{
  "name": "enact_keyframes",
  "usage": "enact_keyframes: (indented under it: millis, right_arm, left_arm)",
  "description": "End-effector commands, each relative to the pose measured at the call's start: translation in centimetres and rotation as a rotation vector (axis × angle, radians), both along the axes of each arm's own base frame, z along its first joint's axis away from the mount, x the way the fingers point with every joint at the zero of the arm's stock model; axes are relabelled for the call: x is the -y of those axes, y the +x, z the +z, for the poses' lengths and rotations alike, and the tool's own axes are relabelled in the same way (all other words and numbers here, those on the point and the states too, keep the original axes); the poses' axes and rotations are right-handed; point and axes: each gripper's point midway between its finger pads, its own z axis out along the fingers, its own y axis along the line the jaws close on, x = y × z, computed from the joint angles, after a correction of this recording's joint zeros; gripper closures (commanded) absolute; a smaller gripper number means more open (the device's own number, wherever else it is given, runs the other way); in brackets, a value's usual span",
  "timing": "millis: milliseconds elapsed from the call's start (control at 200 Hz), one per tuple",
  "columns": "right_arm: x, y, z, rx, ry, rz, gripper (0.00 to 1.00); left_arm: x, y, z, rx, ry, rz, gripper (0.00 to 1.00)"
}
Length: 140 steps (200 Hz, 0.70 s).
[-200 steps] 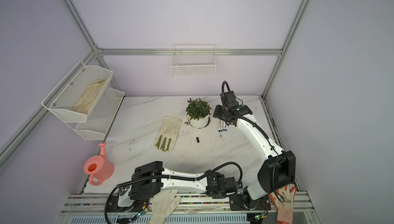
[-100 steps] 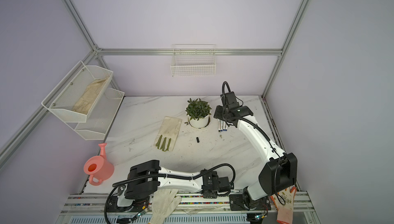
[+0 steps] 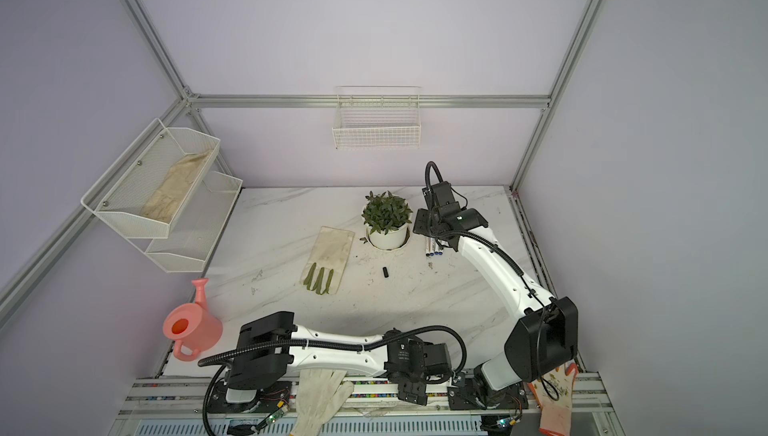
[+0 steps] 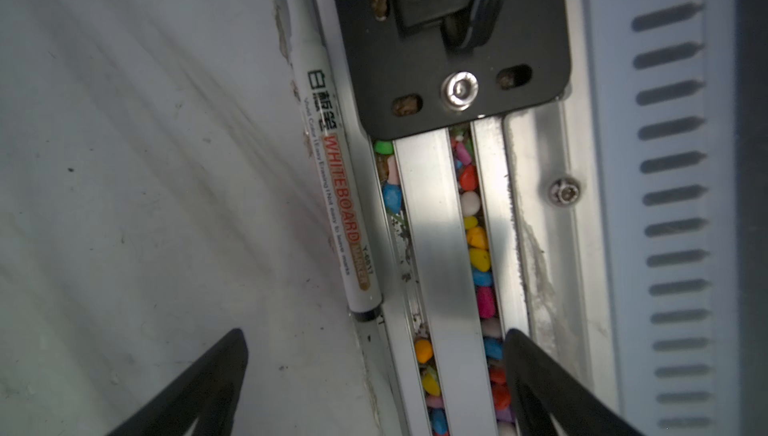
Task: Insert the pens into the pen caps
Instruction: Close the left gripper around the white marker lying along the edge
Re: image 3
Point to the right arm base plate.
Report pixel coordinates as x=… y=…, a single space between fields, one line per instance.
x=472 y=393

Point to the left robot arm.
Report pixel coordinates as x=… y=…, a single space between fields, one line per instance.
x=274 y=347

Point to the beige glove in shelf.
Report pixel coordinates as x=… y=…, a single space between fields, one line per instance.
x=168 y=197

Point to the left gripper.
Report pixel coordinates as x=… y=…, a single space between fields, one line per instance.
x=415 y=393

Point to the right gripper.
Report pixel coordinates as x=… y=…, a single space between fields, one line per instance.
x=418 y=221

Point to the white work glove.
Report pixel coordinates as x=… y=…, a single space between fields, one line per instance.
x=321 y=393

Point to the white mesh shelf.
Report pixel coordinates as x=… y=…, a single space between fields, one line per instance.
x=195 y=235
x=120 y=193

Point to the orange white glove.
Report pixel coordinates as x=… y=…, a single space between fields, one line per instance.
x=554 y=396

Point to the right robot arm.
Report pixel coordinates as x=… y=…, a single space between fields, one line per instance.
x=545 y=332

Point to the potted green plant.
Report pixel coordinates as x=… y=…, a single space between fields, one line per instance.
x=387 y=218

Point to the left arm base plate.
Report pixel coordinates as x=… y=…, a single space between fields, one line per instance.
x=230 y=401

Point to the green bean pods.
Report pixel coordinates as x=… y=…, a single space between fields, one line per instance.
x=318 y=279

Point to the white wire basket back wall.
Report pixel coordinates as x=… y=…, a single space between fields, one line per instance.
x=377 y=117

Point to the lower white mesh shelf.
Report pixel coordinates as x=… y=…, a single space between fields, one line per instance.
x=195 y=235

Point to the upper white mesh shelf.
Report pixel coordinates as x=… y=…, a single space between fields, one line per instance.
x=120 y=193

